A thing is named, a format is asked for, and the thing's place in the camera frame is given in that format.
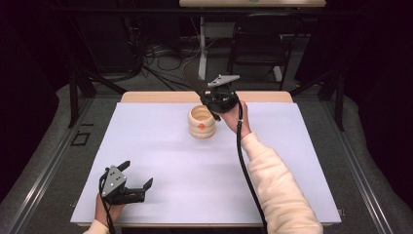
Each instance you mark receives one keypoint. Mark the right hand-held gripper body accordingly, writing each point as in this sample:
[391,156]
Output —
[223,97]

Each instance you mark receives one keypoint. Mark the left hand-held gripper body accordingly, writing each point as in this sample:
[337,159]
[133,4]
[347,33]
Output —
[113,183]

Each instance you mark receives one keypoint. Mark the black spatula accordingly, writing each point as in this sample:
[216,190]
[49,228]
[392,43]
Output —
[196,81]

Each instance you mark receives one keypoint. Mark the cream ribbed pot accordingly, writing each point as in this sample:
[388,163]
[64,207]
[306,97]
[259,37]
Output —
[201,125]

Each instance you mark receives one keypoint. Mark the person's right hand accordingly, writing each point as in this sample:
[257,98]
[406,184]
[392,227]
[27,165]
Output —
[233,122]

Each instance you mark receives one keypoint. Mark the person's left hand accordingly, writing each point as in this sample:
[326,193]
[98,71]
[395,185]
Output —
[108,211]

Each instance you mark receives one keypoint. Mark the white table mat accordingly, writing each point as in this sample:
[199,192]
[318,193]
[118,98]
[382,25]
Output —
[168,169]

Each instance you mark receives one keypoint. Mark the wooden table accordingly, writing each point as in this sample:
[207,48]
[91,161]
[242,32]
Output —
[162,97]

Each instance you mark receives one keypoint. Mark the black chair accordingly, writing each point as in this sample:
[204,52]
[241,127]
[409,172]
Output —
[259,45]

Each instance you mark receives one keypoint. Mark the black metal stand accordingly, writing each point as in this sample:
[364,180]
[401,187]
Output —
[74,97]
[339,100]

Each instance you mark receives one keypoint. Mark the white-legged desk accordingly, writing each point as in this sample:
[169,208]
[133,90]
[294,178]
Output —
[227,3]

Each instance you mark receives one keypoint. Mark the metal floor rail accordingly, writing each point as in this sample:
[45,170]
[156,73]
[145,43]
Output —
[48,169]
[354,162]

